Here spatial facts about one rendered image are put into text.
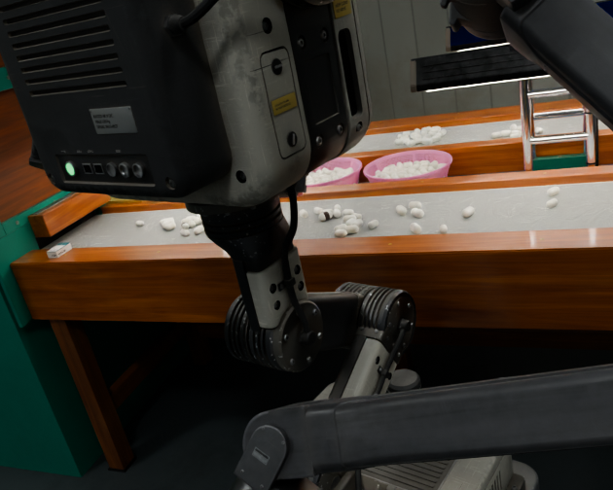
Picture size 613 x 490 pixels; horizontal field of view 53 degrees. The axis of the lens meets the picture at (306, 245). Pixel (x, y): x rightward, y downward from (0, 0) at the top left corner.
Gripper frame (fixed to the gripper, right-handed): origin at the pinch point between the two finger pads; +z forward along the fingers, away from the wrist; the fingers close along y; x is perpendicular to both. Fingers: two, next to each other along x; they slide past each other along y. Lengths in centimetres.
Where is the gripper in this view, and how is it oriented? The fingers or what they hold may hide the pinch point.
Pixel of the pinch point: (300, 192)
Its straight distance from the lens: 151.2
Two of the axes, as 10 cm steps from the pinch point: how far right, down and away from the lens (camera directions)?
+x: -0.6, 9.7, -2.3
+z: 3.8, 2.4, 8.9
